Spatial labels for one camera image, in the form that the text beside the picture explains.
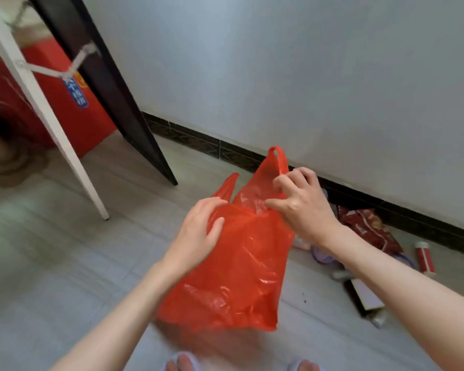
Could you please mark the person's left hand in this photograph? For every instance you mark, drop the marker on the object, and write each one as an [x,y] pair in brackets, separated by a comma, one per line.
[193,239]

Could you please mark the person's right hand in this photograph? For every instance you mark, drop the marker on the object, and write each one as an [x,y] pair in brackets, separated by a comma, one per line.
[305,208]

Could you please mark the red plastic bag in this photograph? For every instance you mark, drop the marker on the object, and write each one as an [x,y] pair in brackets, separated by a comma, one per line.
[239,274]

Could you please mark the red snack bag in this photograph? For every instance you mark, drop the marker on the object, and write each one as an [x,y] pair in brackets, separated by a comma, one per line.
[371,227]

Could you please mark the black slab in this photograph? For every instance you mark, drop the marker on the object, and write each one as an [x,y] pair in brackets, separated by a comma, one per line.
[353,301]

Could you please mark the white box yellow edge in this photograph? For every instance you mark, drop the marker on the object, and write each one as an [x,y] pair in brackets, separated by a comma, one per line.
[367,295]

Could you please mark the small red bottle white cap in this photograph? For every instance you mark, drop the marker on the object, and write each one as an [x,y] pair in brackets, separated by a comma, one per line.
[425,258]

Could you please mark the person's right forearm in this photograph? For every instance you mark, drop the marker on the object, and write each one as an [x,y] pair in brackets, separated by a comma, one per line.
[410,297]

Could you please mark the person's left forearm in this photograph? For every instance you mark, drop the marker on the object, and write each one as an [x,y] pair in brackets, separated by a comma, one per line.
[116,324]

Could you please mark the person's right foot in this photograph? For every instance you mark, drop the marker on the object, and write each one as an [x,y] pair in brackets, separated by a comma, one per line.
[307,367]

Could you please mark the lavender left slipper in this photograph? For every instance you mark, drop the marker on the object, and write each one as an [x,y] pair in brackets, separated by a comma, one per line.
[196,363]

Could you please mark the lavender slipper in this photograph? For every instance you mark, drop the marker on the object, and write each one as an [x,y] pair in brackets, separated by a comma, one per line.
[196,363]
[294,366]

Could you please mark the lavender right slipper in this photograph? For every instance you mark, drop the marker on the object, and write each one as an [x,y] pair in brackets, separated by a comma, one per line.
[294,366]

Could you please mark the red cardboard box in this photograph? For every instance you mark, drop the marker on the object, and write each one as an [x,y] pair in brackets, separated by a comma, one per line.
[73,123]

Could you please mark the black leaning board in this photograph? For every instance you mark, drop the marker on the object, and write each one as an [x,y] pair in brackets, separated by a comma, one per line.
[112,92]

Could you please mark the cardboard cat scratching post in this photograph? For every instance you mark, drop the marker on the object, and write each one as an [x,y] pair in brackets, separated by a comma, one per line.
[11,166]

